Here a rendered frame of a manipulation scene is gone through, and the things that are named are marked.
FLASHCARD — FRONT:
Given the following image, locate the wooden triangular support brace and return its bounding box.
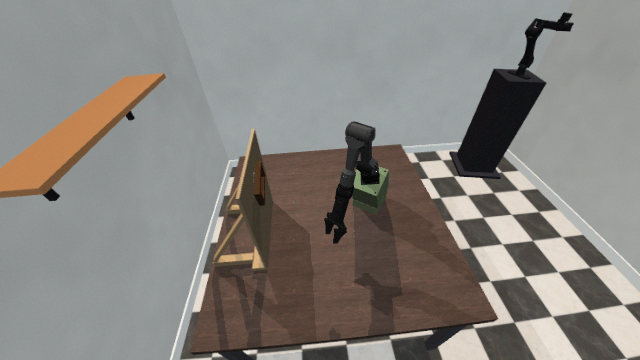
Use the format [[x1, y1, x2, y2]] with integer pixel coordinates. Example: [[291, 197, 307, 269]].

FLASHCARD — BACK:
[[213, 191, 265, 271]]

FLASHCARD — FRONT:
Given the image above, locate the brown picture frame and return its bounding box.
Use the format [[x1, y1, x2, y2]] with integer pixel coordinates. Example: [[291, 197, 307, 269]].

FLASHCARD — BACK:
[[254, 161, 265, 206]]

